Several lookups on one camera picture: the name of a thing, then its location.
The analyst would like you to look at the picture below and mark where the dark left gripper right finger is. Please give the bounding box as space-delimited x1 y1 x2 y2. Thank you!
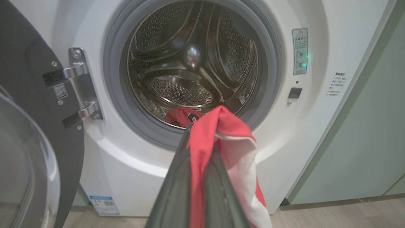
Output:
204 144 251 228

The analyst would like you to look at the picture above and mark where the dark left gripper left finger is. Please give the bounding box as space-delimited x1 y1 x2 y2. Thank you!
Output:
145 123 194 228

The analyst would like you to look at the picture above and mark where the red garment with white sleeve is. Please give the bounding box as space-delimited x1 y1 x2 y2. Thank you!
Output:
186 105 273 228

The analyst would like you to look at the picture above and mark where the red garment with white trim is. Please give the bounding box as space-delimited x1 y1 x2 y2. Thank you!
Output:
165 107 205 129

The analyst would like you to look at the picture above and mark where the black round glass washer door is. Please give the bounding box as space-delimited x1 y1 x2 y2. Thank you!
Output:
0 0 85 228

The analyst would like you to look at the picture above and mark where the white front-load washing machine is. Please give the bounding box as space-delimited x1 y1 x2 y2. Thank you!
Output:
9 0 400 218

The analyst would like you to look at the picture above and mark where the stainless steel washing machine drum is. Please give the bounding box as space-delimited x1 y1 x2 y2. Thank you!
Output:
127 0 259 129

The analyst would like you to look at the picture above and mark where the chrome door hinge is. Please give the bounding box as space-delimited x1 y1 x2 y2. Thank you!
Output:
42 47 104 129

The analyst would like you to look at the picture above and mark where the blue energy label sticker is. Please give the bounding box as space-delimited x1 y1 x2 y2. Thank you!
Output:
89 195 121 217

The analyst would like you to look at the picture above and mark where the small black text sticker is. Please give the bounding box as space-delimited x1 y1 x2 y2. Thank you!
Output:
327 72 347 97

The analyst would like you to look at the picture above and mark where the green warning sticker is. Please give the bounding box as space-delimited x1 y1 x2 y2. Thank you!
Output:
291 28 309 76

